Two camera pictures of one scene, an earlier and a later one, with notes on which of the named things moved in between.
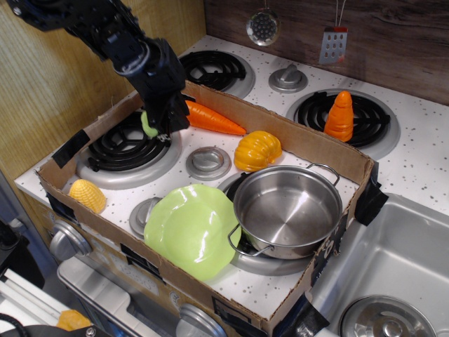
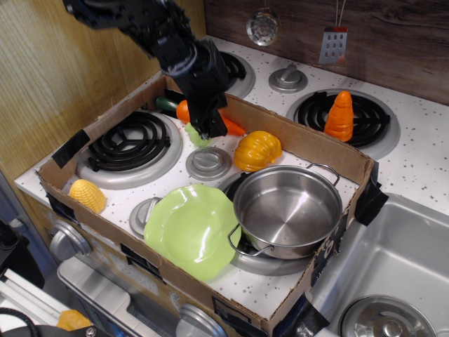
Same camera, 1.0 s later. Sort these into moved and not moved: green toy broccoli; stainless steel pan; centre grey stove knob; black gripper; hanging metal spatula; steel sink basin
Moved: green toy broccoli; black gripper
Not moved: hanging metal spatula; centre grey stove knob; stainless steel pan; steel sink basin
